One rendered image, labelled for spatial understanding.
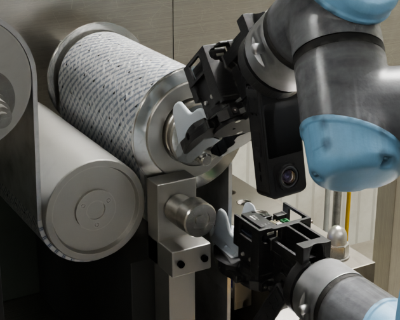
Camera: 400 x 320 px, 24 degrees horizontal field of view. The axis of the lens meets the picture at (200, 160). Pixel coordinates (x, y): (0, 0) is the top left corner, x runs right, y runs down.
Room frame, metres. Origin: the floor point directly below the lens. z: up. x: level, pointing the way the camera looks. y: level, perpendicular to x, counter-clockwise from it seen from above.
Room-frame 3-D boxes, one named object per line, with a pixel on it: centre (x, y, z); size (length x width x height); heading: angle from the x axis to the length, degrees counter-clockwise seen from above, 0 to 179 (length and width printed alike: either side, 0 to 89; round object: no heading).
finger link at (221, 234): (1.01, -0.03, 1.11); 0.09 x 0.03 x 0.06; 31
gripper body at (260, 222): (0.93, -0.10, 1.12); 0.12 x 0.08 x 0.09; 30
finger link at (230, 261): (0.97, -0.05, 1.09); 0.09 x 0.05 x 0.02; 31
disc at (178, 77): (0.99, 0.01, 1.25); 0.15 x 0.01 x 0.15; 120
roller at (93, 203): (1.04, 0.18, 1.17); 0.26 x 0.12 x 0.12; 30
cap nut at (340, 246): (1.11, -0.18, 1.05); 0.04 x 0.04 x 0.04
